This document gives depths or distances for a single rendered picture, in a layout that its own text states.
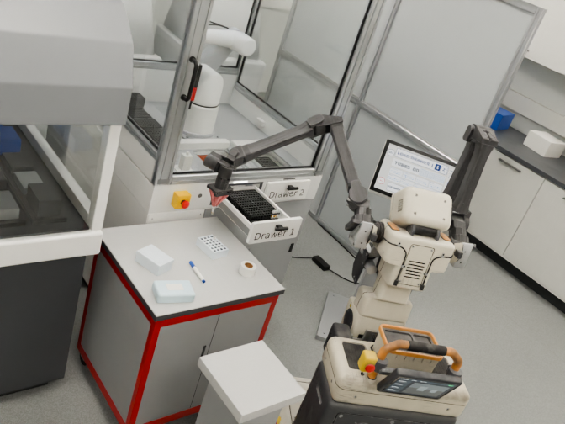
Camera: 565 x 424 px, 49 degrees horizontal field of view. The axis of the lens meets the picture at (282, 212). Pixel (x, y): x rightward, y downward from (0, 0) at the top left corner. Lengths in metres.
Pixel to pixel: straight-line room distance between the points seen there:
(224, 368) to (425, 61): 2.70
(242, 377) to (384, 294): 0.71
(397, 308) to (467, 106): 1.78
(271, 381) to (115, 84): 1.15
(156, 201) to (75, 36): 0.98
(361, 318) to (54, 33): 1.58
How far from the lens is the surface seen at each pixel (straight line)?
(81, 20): 2.18
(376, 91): 4.56
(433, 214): 2.48
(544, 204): 5.29
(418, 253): 2.47
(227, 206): 2.94
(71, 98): 2.16
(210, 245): 2.77
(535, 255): 5.37
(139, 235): 2.79
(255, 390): 2.21
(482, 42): 4.08
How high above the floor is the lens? 2.27
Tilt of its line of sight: 27 degrees down
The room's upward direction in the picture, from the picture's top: 19 degrees clockwise
